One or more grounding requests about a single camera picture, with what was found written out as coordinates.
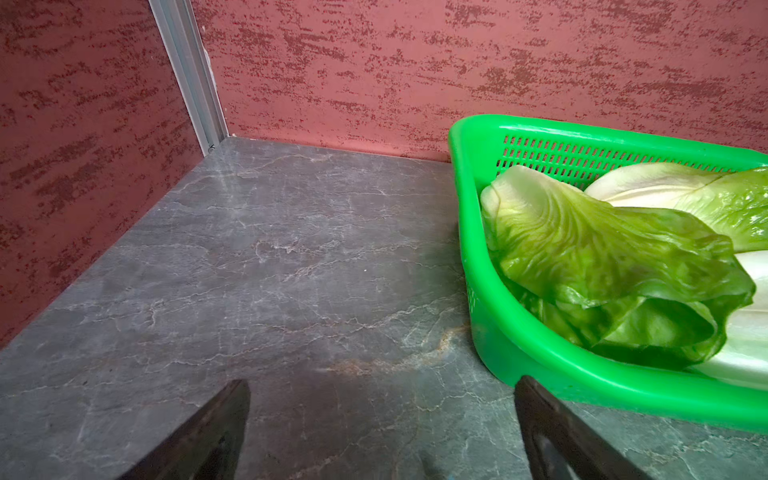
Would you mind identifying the green plastic perforated basket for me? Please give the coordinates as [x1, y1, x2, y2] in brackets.
[448, 115, 767, 433]

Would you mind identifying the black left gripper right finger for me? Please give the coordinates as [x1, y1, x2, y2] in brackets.
[514, 375, 649, 479]

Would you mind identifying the chinese cabbage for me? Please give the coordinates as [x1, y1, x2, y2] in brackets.
[479, 166, 757, 370]
[586, 163, 767, 253]
[692, 250, 767, 390]

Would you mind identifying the aluminium left corner post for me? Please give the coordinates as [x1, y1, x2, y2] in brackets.
[149, 0, 229, 155]

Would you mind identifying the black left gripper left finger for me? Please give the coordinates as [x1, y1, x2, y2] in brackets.
[121, 380, 250, 479]

